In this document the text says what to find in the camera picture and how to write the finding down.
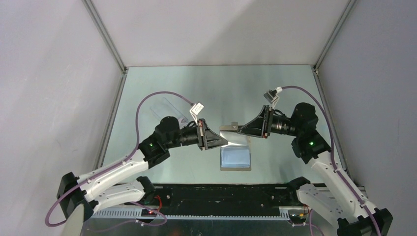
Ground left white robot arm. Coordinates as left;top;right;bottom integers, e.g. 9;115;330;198
57;116;228;220

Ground clear plastic card box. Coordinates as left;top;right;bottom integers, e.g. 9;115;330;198
150;97;188;123

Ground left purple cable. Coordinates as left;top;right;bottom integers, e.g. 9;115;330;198
45;91;196;228

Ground grey felt card holder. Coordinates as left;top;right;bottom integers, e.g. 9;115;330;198
220;122;251;171

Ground purple cable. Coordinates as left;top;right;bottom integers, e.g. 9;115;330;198
45;91;196;228
280;86;382;236

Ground beige chair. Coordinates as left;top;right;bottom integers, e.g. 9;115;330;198
61;200;94;236

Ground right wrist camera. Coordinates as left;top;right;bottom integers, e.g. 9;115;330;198
264;87;283;109

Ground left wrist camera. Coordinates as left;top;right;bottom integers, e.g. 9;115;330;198
189;102;204;123

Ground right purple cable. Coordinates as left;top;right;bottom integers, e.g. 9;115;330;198
280;86;382;236

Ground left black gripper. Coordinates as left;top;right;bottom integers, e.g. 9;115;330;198
165;118;228;150

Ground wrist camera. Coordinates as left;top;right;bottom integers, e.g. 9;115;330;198
264;87;283;109
189;102;204;123

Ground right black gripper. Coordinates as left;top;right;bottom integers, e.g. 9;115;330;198
238;104;301;139

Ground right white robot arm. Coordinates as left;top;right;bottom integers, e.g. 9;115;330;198
238;103;393;236

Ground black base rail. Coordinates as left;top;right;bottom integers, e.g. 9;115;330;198
139;183;304;217

